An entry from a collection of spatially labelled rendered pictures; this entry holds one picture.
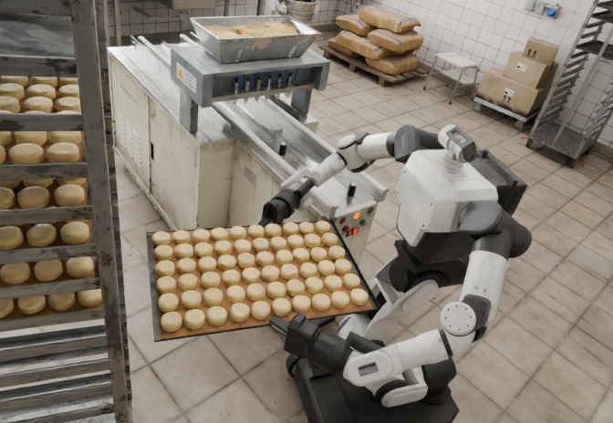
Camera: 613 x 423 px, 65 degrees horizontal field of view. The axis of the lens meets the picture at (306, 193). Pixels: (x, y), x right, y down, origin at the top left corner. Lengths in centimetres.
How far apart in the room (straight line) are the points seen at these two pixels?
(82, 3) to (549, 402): 265
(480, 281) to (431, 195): 28
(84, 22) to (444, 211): 99
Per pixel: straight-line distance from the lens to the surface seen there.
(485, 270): 125
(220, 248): 144
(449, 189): 136
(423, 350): 121
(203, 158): 235
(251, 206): 240
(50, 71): 81
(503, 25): 612
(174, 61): 240
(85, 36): 76
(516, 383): 284
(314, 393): 216
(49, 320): 113
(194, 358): 244
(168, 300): 129
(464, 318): 119
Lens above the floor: 198
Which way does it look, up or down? 34 degrees down
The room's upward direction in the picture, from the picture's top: 11 degrees clockwise
